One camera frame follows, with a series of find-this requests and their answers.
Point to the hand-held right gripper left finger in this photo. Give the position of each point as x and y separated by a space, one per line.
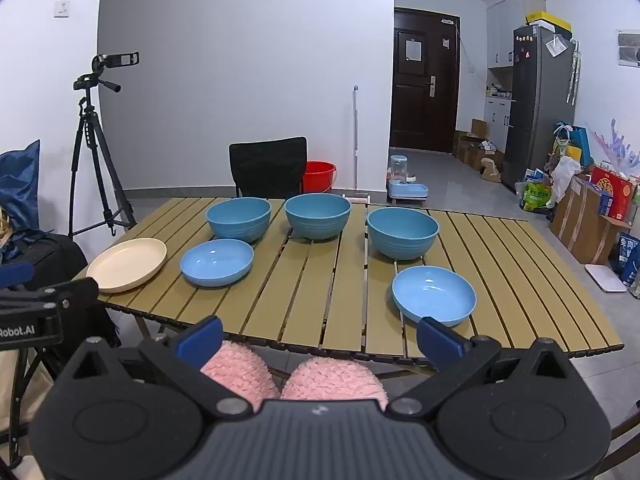
200 337

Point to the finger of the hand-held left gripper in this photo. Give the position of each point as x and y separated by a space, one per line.
75 290
15 275

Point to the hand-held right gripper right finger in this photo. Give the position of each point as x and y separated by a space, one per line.
440 342

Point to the shallow light blue plate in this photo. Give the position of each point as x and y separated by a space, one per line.
433 292
217 262

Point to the cream plate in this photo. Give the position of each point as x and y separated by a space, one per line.
126 265

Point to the deep blue ribbed bowl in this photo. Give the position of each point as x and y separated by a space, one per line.
239 225
403 240
317 222

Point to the black backpack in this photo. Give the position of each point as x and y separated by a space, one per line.
55 260

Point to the beige cloth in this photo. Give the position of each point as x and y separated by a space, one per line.
15 385

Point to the dark blue cushion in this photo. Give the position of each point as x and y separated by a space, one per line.
20 180

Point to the blue pet feeder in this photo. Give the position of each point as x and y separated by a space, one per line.
407 191

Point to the black tripod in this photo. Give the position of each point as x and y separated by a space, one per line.
82 125

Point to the green bag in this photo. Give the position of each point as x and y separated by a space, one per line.
535 195

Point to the white bathroom scale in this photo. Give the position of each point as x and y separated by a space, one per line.
606 277

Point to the tan pet scratcher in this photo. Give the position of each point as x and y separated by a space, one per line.
491 169

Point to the black folding chair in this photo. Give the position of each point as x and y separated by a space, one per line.
267 165

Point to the large taped cardboard box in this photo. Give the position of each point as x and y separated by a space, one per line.
585 225

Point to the open cardboard boxes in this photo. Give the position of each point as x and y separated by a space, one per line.
470 150

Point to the red plastic bucket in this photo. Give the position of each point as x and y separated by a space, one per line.
320 177

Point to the blue printed bag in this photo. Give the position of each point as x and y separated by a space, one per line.
629 260

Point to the white plastic bag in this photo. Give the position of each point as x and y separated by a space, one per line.
565 172

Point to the white lower cabinet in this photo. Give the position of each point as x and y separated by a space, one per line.
497 120

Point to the white cabinet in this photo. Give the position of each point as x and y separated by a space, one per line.
505 30
497 120

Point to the white mop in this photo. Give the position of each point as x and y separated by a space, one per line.
355 125

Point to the dark brown door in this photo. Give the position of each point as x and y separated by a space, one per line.
415 110

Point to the red gift box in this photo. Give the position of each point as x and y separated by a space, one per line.
617 190

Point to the blue gift bag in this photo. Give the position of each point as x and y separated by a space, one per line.
577 140

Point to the grey refrigerator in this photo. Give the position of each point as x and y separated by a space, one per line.
535 110

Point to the pastel branch decoration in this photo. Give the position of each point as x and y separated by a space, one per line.
617 145

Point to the white upper cabinet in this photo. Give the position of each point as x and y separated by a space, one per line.
505 30

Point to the yellow box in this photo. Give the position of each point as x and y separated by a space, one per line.
552 20

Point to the white electrical panel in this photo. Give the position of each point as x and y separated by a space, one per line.
629 49

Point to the white light switch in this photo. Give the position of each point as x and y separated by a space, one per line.
61 9

